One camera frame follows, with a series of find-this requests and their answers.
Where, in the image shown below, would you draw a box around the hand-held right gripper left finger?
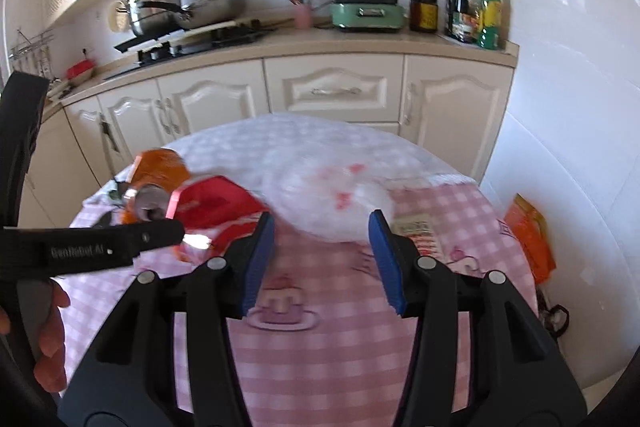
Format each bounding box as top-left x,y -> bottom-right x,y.
57,211 -> 276,427

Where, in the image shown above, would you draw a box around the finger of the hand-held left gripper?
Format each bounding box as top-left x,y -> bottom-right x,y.
45,219 -> 186,281

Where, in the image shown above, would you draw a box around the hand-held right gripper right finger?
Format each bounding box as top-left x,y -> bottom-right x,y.
367,209 -> 587,427

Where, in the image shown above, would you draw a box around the crushed red soda can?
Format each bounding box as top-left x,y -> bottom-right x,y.
167,175 -> 271,253

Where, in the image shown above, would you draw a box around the crushed orange soda can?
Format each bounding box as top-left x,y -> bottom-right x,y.
120,149 -> 191,225

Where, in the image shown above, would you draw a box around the white pink-printed plastic bag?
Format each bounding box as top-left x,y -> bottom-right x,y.
260,147 -> 396,243

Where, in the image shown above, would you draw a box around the person's left hand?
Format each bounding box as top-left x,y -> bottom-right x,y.
0,279 -> 72,394

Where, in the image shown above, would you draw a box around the small printed packet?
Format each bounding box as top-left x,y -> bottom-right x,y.
390,217 -> 443,258

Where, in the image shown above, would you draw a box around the dark green scrap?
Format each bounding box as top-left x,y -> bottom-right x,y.
97,177 -> 131,228

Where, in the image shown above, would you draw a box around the red container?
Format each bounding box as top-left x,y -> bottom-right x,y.
66,57 -> 98,82

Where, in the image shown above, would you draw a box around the hanging utensil rack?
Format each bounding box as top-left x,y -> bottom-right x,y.
7,27 -> 56,80

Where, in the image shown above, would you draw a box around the pink checked tablecloth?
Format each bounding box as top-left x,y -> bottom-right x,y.
52,114 -> 541,427

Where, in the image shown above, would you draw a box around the orange package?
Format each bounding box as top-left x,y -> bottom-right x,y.
502,193 -> 557,285

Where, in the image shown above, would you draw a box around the black induction cooker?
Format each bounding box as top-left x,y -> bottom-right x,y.
114,34 -> 166,54

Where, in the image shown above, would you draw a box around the yellow colander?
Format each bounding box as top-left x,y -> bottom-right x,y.
109,0 -> 131,32

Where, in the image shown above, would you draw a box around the cream base cabinets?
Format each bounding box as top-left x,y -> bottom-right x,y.
15,27 -> 521,228

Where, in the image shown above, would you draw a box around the steel steamer pot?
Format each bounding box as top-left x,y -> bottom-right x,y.
116,0 -> 191,38

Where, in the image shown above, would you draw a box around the black gas stove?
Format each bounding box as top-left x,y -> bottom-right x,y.
114,26 -> 280,60

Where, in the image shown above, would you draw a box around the steel wok with lid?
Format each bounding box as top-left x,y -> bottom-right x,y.
137,0 -> 252,30

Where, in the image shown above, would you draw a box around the green electric cooker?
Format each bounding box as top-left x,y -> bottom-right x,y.
327,0 -> 408,34

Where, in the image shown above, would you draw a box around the pink utensil holder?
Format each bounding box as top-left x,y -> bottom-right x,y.
287,0 -> 323,30

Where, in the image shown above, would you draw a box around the black cord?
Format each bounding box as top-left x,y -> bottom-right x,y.
540,304 -> 571,338

